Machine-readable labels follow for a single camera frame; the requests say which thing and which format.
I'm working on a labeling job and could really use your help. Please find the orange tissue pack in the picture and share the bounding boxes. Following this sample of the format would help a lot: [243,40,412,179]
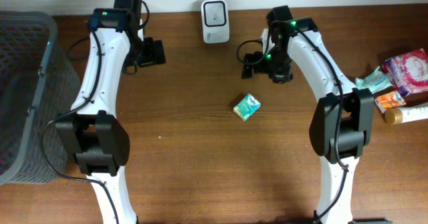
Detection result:
[374,90,407,114]

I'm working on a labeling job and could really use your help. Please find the red purple tissue pack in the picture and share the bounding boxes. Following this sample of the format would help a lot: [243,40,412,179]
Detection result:
[382,48,427,96]

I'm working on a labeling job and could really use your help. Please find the teal wet wipes pack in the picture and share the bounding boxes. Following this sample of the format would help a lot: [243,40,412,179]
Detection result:
[355,67,393,94]

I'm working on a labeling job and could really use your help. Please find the small teal tissue pack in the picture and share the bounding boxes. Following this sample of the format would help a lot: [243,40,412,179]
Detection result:
[233,94,261,121]

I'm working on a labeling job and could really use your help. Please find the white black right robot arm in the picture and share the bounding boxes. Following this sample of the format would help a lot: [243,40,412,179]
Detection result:
[238,5,374,223]

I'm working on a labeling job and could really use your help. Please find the white bottle with cork cap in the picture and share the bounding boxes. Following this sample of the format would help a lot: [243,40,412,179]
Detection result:
[384,103,427,124]

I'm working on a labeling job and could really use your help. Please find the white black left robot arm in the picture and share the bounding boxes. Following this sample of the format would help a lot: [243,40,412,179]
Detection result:
[55,0,166,223]

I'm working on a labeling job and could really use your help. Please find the dark plastic mesh basket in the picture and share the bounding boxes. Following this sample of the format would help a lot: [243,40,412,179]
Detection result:
[1,11,80,185]

